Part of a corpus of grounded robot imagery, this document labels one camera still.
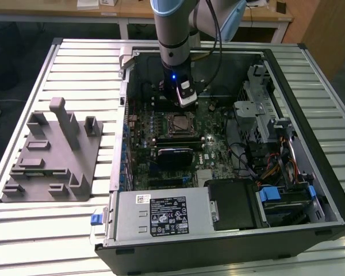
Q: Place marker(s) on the black PC case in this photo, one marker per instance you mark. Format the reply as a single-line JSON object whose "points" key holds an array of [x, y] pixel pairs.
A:
{"points": [[189, 253]]}

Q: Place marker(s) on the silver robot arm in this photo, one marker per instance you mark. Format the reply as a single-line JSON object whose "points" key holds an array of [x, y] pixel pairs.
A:
{"points": [[172, 28]]}

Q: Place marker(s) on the CPU socket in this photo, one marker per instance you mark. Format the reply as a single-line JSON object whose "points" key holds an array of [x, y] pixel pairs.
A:
{"points": [[168, 123]]}

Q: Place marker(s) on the blue case latch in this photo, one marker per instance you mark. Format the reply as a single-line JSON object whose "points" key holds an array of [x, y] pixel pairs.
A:
{"points": [[95, 220]]}

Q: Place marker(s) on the green motherboard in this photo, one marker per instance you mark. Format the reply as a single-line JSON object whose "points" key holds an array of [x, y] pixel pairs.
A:
{"points": [[224, 169]]}

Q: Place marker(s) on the wooden desk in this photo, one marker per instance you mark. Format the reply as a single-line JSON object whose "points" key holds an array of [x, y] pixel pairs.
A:
{"points": [[46, 10]]}

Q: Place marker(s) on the wooden cabinet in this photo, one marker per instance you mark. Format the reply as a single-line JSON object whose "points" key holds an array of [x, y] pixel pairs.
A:
{"points": [[327, 34]]}

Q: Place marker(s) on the black graphics card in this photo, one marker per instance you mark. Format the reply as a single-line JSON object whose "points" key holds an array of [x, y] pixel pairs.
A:
{"points": [[175, 156]]}

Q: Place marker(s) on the small silver heatsink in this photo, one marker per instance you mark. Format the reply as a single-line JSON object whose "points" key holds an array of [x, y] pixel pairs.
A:
{"points": [[204, 174]]}

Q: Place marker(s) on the silver CPU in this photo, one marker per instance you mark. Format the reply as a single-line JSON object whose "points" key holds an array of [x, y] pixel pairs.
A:
{"points": [[182, 123]]}

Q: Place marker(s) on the grey parts rack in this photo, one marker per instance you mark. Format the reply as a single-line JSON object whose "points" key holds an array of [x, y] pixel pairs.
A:
{"points": [[60, 161]]}

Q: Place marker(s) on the silver power supply unit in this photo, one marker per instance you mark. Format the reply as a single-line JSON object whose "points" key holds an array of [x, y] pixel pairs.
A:
{"points": [[129, 218]]}

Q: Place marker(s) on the hard disk in blue carrier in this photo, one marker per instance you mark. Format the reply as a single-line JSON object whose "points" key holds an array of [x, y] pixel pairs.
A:
{"points": [[268, 195]]}

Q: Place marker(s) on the black plastic shroud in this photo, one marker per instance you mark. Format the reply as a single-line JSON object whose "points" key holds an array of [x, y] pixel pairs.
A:
{"points": [[233, 201]]}

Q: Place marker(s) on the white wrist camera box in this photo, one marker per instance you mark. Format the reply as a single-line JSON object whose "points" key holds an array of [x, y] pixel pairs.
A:
{"points": [[187, 95]]}

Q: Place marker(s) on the small black box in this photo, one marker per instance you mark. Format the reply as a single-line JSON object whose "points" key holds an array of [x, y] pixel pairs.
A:
{"points": [[281, 7]]}

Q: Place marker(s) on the silver metal drive cage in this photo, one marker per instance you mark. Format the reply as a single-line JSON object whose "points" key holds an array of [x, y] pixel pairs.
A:
{"points": [[245, 113]]}

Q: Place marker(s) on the black RAM slot bank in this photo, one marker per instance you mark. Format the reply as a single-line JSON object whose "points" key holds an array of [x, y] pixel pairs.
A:
{"points": [[178, 142], [156, 104]]}

